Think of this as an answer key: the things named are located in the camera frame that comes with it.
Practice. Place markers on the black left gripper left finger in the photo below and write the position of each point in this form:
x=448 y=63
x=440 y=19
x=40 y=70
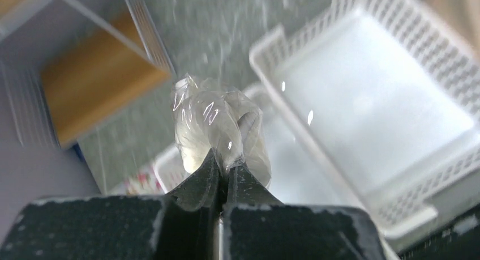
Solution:
x=200 y=189

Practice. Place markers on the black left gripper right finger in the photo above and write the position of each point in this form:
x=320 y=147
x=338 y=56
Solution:
x=246 y=192

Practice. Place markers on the clear bag of garlic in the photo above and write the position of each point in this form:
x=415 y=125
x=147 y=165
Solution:
x=222 y=119

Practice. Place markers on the left white plastic basket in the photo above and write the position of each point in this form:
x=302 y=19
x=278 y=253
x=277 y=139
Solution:
x=313 y=223

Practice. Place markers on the white plastic basket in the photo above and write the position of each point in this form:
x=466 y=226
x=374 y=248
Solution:
x=313 y=223
x=387 y=97

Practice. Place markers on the right white plastic basket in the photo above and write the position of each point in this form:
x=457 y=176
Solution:
x=387 y=97

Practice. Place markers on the white wire wooden shelf rack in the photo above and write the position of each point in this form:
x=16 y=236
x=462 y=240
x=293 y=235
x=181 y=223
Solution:
x=67 y=66

